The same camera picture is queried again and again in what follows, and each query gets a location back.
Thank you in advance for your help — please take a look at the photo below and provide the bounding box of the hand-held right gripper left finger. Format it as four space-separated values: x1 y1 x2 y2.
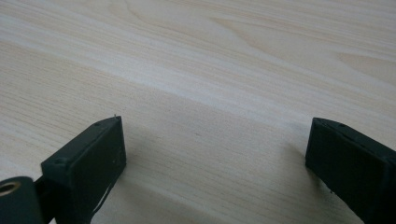
40 116 127 224

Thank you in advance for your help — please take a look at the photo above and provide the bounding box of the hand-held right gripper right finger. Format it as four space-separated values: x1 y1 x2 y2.
304 117 396 224

